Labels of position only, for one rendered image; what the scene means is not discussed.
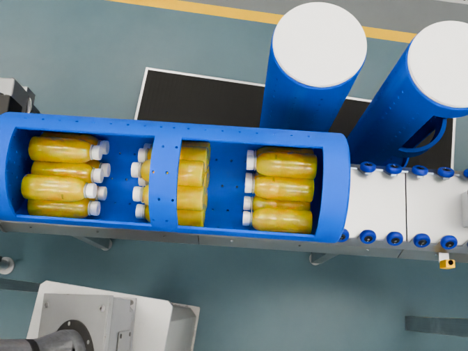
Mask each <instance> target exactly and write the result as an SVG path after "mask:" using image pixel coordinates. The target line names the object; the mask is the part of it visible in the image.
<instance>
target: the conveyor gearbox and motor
mask: <svg viewBox="0 0 468 351"><path fill-rule="evenodd" d="M0 93H3V94H4V95H5V94H8V95H10V96H12V97H13V98H14V99H15V100H16V101H17V102H18V103H19V104H20V105H21V106H22V113H32V114H40V111H39V110H38V109H37V108H36V107H35V106H34V105H33V104H34V100H35V94H34V93H33V92H32V91H31V90H30V89H29V87H27V86H21V85H20V84H19V83H18V82H17V81H16V80H15V79H14V78H13V77H11V78H1V77H0Z"/></svg>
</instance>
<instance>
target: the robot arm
mask: <svg viewBox="0 0 468 351"><path fill-rule="evenodd" d="M0 351H86V346H85V343H84V340H83V338H82V337H81V335H80V334H79V332H78V331H76V330H73V329H64V330H60V331H56V332H54V333H51V334H48V335H45V336H41V337H39V338H35V339H0Z"/></svg>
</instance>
